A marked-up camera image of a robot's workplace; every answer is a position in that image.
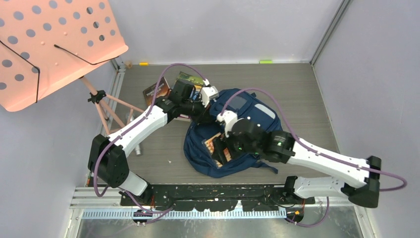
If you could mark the navy blue student backpack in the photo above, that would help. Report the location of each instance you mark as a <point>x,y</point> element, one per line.
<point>245,105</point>

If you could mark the green tape marker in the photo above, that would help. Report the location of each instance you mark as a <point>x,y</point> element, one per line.
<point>265,61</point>

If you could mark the black mounting base plate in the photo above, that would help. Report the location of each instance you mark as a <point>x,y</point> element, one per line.
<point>215,197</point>

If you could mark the blue Animal Farm book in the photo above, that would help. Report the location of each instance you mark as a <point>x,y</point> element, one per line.
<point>197,81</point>

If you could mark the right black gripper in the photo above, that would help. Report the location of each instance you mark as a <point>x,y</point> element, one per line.
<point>228,143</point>

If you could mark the pink perforated music stand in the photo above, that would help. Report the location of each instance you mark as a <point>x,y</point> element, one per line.
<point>47,44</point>

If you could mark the orange small notebook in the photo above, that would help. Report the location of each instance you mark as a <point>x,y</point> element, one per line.
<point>217,149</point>

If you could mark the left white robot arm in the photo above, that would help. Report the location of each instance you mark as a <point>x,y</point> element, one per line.
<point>108,155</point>

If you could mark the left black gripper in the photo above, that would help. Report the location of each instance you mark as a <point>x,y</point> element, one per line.
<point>203,115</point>

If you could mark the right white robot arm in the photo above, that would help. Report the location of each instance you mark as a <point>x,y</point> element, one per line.
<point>356,179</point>

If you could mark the aluminium frame rail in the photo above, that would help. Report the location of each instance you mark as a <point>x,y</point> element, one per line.
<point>109,207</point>

